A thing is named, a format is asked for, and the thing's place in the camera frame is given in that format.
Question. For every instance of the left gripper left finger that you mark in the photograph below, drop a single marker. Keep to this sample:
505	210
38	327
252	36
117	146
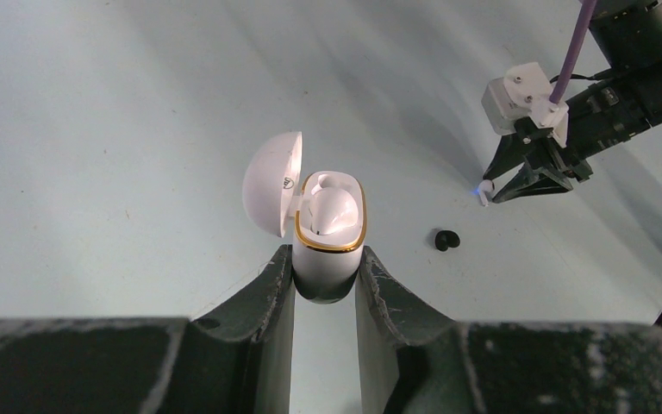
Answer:
234	359

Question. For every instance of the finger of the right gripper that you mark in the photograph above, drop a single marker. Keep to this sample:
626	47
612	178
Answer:
510	153
534	180

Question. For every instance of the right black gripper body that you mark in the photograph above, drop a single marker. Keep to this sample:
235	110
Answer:
608	113

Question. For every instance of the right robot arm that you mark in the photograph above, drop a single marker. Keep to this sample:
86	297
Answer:
610	38

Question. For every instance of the white earbud charging case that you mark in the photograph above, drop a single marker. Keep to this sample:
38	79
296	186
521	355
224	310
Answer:
276	199

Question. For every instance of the white earbud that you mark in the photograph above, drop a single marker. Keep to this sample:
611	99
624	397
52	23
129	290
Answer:
332	210
485	188

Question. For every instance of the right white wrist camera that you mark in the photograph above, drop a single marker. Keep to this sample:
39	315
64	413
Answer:
524	92

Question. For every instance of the black earbud near centre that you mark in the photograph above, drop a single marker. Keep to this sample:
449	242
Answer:
446	239

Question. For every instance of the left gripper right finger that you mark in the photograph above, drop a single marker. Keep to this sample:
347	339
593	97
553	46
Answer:
414	359

